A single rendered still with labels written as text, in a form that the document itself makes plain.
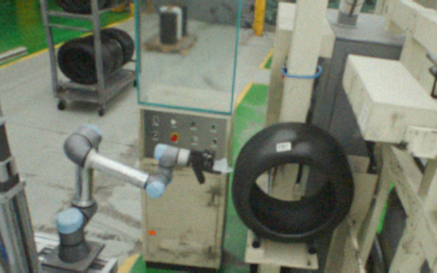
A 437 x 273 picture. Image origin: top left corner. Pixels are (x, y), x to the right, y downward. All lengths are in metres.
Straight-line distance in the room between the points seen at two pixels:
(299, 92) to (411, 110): 0.73
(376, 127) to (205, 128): 1.32
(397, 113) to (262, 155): 0.63
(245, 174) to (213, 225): 1.07
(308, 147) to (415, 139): 0.54
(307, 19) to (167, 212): 1.57
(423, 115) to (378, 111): 0.16
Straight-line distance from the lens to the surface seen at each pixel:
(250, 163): 1.87
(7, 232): 2.00
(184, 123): 2.61
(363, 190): 2.31
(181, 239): 3.02
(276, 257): 2.20
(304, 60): 2.06
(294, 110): 2.13
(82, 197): 2.27
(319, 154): 1.85
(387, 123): 1.53
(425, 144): 1.49
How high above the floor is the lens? 2.25
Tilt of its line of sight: 30 degrees down
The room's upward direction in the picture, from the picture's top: 8 degrees clockwise
